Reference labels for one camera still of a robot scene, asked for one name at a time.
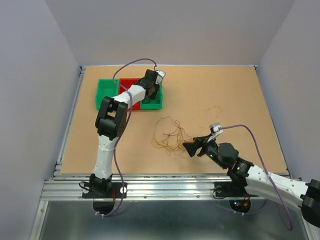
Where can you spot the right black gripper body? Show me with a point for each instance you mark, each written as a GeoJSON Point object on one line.
{"type": "Point", "coordinates": [210, 149]}

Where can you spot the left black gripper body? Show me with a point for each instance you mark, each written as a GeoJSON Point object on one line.
{"type": "Point", "coordinates": [154, 87]}

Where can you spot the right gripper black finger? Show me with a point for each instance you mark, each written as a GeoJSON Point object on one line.
{"type": "Point", "coordinates": [201, 138]}
{"type": "Point", "coordinates": [191, 147]}

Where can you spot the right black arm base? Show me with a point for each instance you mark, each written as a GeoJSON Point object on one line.
{"type": "Point", "coordinates": [229, 190]}

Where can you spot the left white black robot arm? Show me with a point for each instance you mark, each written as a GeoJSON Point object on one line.
{"type": "Point", "coordinates": [111, 123]}

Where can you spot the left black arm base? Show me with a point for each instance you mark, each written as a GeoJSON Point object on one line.
{"type": "Point", "coordinates": [116, 191]}

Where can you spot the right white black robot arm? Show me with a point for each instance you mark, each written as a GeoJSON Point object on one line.
{"type": "Point", "coordinates": [248, 178]}

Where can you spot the far green plastic bin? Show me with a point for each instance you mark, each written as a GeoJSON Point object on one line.
{"type": "Point", "coordinates": [155, 104]}

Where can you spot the green plastic bin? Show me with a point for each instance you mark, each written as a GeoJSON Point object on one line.
{"type": "Point", "coordinates": [106, 88]}
{"type": "Point", "coordinates": [155, 104]}

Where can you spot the red plastic bin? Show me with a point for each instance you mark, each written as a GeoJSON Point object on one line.
{"type": "Point", "coordinates": [127, 83]}

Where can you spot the near green plastic bin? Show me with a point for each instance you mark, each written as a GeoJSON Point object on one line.
{"type": "Point", "coordinates": [106, 88]}

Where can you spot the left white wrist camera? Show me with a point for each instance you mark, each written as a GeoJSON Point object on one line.
{"type": "Point", "coordinates": [160, 76]}

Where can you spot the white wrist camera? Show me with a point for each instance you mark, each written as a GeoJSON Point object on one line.
{"type": "Point", "coordinates": [216, 130]}
{"type": "Point", "coordinates": [160, 76]}

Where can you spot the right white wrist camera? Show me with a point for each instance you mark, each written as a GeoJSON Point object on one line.
{"type": "Point", "coordinates": [216, 130]}

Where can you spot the aluminium frame rail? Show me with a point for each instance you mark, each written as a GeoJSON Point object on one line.
{"type": "Point", "coordinates": [169, 197]}

